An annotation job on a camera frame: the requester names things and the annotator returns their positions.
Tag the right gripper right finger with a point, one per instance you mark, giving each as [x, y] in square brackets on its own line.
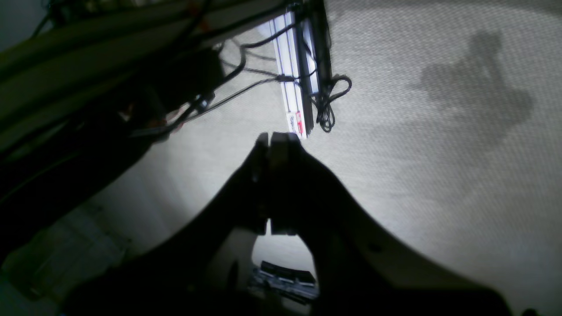
[362, 269]

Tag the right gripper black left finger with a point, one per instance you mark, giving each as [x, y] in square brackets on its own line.
[170, 279]

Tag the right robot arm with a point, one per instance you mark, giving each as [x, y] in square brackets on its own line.
[85, 101]

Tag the white aluminium rail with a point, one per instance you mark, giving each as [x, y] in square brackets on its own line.
[296, 57]

